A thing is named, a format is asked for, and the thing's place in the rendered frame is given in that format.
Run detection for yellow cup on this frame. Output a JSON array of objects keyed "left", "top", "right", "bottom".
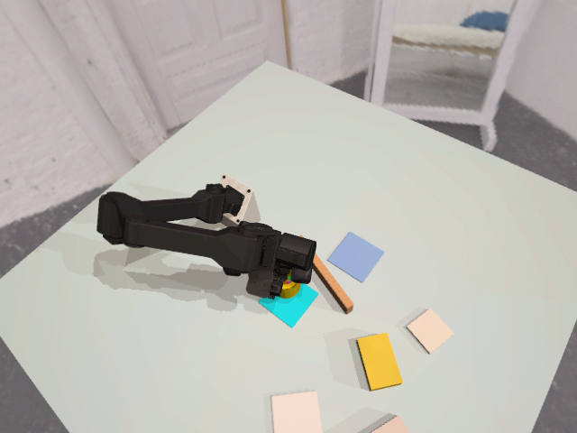
[{"left": 279, "top": 282, "right": 300, "bottom": 299}]

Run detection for brown wooden bar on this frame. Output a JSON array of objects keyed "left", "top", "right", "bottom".
[{"left": 313, "top": 253, "right": 354, "bottom": 314}]

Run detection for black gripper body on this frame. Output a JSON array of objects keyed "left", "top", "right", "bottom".
[{"left": 223, "top": 263, "right": 313, "bottom": 284}]

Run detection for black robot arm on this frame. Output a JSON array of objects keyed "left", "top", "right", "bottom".
[{"left": 96, "top": 183, "right": 316, "bottom": 299}]

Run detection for yellow flat rectangular block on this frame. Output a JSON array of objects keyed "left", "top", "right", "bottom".
[{"left": 356, "top": 333, "right": 403, "bottom": 392}]

